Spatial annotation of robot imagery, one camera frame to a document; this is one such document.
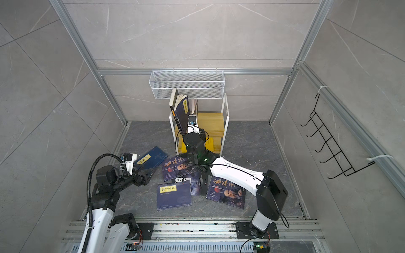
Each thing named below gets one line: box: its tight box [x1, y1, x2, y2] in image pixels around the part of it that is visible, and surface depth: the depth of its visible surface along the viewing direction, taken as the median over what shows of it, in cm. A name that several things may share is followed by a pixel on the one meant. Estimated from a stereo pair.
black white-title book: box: [172, 171, 209, 196], surface depth 90 cm
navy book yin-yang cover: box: [173, 94, 191, 135], surface depth 80 cm
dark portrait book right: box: [205, 174, 247, 210], surface depth 85 cm
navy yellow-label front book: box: [157, 180, 192, 210], surface depth 85 cm
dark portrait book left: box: [162, 156, 197, 182], surface depth 94 cm
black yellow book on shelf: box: [169, 88, 187, 134], surface depth 78 cm
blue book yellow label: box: [134, 146, 169, 169], surface depth 100 cm
